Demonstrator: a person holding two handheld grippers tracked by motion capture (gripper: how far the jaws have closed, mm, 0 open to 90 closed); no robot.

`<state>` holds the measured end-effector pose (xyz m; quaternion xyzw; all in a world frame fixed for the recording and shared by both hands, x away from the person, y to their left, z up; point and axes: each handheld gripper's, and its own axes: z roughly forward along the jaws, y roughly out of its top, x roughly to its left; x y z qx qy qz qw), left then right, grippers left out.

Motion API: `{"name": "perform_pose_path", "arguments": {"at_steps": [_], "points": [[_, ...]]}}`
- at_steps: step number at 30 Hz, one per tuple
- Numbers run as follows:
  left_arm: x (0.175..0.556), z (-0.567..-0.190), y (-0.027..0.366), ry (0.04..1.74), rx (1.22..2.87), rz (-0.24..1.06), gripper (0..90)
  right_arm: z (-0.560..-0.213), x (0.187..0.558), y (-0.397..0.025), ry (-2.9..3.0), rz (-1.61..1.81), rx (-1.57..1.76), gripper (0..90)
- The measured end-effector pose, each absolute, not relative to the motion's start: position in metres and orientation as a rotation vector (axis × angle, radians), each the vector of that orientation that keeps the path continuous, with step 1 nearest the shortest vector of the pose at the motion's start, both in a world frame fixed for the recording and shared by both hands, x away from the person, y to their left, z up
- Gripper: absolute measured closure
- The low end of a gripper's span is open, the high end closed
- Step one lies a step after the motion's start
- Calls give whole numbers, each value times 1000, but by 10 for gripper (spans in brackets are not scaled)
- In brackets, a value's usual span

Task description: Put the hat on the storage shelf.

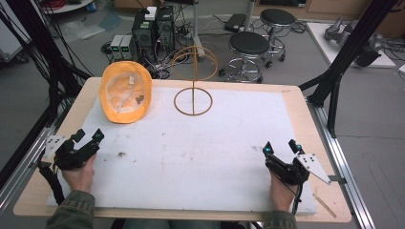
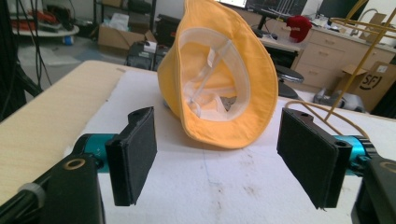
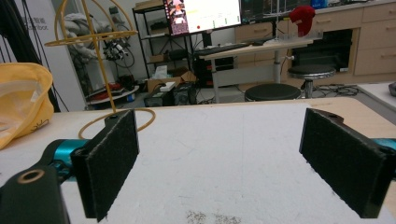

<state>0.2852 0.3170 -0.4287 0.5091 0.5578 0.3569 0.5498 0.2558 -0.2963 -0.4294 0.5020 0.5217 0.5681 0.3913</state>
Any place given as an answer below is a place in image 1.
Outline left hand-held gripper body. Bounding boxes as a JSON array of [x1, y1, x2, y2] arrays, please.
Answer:
[[42, 135, 101, 171]]

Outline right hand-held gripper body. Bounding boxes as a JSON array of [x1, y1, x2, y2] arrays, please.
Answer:
[[264, 153, 332, 186]]

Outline orange hat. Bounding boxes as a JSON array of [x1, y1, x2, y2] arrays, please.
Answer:
[[98, 60, 154, 125]]

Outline brown wire ring stand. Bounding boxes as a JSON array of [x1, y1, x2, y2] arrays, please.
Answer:
[[170, 45, 220, 117]]

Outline person's left hand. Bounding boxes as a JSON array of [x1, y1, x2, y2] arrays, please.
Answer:
[[61, 154, 96, 194]]

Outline person's right hand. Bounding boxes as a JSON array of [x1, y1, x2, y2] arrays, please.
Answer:
[[269, 171, 299, 213]]

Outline thin wooden stick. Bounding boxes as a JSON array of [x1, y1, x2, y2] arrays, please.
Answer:
[[311, 193, 338, 219]]

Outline white foam mat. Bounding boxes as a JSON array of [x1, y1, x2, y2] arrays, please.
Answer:
[[46, 86, 318, 215]]

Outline small grey power unit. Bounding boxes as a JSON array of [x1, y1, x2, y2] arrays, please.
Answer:
[[110, 34, 124, 60], [120, 34, 135, 60]]

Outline large black round stool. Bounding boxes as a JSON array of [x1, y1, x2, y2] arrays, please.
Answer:
[[219, 31, 272, 85]]

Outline black computer tower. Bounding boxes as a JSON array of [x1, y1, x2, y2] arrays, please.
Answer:
[[155, 5, 177, 54], [131, 9, 158, 64]]

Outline white floor board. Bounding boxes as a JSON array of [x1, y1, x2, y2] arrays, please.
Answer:
[[306, 21, 397, 70]]

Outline flat black case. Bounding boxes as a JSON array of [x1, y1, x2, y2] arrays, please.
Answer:
[[223, 12, 248, 33]]

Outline small black round stool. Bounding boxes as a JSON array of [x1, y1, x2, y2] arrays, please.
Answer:
[[259, 8, 297, 70]]

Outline white box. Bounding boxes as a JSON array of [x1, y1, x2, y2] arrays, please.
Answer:
[[144, 6, 158, 22]]

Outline grey metal pole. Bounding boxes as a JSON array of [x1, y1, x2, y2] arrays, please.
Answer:
[[243, 0, 258, 32]]

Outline grey desk leg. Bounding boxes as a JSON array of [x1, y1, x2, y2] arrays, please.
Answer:
[[190, 0, 207, 62]]

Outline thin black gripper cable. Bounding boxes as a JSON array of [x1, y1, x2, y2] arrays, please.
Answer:
[[290, 180, 304, 217]]

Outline black sleeved gripper cable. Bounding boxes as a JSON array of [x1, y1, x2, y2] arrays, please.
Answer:
[[37, 157, 67, 206]]

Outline aluminium rail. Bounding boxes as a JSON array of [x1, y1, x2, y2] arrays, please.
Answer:
[[306, 96, 377, 229], [0, 122, 63, 213]]

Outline black metal frame strut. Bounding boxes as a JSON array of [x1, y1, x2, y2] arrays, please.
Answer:
[[0, 0, 94, 192], [298, 0, 401, 138]]

